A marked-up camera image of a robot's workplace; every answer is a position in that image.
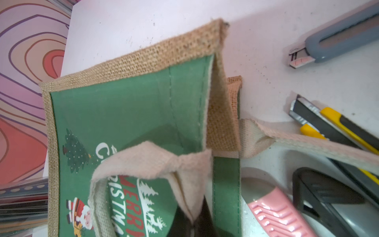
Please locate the pink utility knife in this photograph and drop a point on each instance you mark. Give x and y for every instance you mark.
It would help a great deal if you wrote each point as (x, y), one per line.
(273, 209)

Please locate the grey utility knife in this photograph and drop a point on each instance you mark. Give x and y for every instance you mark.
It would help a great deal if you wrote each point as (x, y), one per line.
(335, 40)

